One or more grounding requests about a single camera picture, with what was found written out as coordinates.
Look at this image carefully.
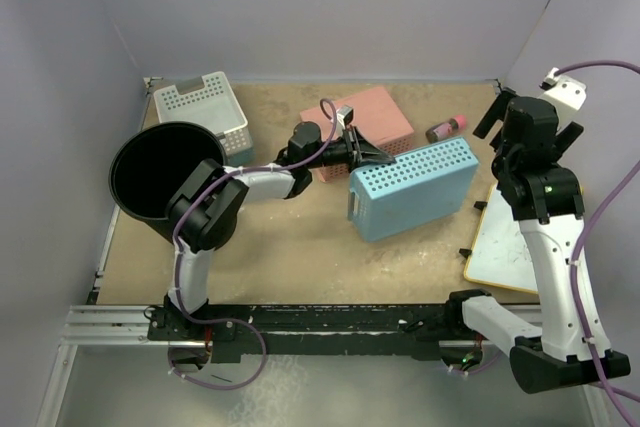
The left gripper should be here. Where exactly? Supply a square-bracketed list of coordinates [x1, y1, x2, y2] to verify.
[306, 125, 393, 178]

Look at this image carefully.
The light blue plastic basket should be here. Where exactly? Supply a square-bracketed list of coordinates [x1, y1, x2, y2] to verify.
[347, 137, 479, 242]

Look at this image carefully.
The white plastic basket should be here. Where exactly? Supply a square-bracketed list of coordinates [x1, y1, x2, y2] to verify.
[153, 71, 253, 148]

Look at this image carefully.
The large black bucket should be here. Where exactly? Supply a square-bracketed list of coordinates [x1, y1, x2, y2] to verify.
[109, 122, 227, 241]

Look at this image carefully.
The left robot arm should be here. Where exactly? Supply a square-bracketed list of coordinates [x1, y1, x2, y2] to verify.
[168, 122, 395, 339]

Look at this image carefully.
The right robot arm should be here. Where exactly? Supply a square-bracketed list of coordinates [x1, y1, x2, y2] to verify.
[444, 88, 631, 394]

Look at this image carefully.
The pink capped small bottle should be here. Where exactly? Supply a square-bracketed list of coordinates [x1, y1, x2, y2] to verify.
[425, 115, 467, 144]

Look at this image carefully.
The small blue plastic basket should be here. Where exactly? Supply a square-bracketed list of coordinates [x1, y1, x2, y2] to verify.
[225, 141, 255, 166]

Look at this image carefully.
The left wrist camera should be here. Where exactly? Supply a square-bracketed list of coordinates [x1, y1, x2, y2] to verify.
[336, 105, 354, 129]

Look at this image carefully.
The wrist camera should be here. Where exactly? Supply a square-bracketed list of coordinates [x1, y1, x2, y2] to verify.
[538, 68, 586, 126]
[336, 105, 354, 129]

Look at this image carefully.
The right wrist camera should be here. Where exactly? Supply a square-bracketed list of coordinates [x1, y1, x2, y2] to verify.
[538, 68, 586, 126]

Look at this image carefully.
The whiteboard with yellow frame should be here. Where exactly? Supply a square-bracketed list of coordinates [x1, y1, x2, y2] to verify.
[464, 184, 538, 294]

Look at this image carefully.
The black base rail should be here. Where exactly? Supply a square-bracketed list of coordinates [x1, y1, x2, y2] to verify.
[144, 304, 489, 364]

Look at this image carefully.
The aluminium frame rail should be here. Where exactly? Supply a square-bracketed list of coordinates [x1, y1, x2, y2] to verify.
[34, 304, 151, 427]

